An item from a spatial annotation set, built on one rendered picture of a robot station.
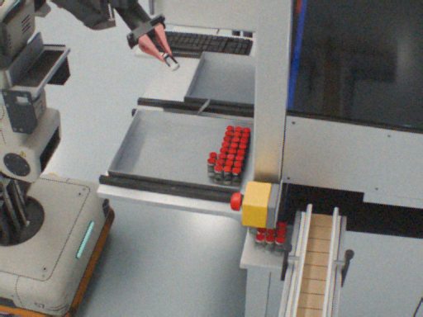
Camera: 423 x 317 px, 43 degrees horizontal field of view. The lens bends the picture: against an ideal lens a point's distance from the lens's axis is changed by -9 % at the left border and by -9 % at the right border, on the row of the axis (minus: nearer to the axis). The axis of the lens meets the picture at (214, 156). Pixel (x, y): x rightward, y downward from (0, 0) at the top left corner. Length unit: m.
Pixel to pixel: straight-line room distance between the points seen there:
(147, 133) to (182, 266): 0.90
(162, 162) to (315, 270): 0.54
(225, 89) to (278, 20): 0.77
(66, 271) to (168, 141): 0.75
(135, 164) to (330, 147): 0.57
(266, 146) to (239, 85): 0.60
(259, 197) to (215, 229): 1.31
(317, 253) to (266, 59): 0.44
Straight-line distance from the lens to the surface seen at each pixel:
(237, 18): 2.21
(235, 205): 1.25
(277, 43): 1.06
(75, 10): 1.33
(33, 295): 2.11
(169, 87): 1.80
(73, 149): 3.01
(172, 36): 2.17
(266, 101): 1.14
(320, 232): 1.30
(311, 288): 1.20
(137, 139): 1.61
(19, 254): 2.20
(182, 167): 1.51
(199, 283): 2.34
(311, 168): 1.24
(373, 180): 1.26
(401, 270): 1.52
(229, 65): 1.89
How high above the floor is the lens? 1.91
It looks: 42 degrees down
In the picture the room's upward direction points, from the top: 1 degrees counter-clockwise
